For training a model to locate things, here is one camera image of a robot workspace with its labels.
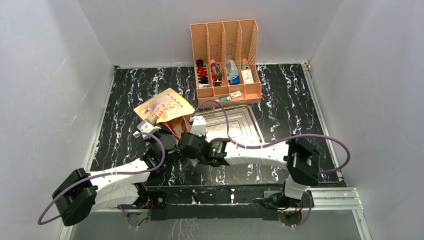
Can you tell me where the silver metal tray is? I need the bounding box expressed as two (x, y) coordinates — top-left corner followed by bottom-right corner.
(197, 104), (265, 146)

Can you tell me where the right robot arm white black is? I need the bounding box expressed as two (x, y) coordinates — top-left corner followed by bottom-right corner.
(177, 132), (320, 210)

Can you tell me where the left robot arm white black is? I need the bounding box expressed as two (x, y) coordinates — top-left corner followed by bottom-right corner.
(52, 130), (177, 227)

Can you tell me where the green tube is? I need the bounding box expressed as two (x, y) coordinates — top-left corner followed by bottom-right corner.
(217, 96), (232, 102)

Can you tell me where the black red item in organizer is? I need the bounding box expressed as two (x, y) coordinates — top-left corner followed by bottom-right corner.
(196, 59), (210, 85)

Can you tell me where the small white packet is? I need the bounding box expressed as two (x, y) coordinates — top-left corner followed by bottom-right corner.
(230, 91), (243, 99)

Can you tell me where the blue tape dispenser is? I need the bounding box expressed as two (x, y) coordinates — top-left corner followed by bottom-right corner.
(225, 59), (240, 85)

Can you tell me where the pink bottle in organizer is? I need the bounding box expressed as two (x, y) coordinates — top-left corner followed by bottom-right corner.
(210, 59), (223, 87)

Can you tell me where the white box in organizer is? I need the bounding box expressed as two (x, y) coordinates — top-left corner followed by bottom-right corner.
(241, 69), (255, 84)

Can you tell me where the orange desk file organizer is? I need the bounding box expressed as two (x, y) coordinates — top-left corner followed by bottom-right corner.
(190, 18), (262, 109)

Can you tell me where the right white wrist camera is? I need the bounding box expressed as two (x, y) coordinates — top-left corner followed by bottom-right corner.
(189, 115), (207, 137)

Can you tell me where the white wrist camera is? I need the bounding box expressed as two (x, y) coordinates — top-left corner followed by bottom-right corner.
(189, 115), (207, 137)
(132, 119), (161, 140)

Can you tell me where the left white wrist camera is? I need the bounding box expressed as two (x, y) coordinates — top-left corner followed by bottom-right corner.
(132, 119), (161, 140)

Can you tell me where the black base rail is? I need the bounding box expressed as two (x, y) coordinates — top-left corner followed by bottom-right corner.
(147, 184), (283, 221)

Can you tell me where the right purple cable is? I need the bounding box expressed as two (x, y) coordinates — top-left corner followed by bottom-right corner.
(190, 99), (351, 229)

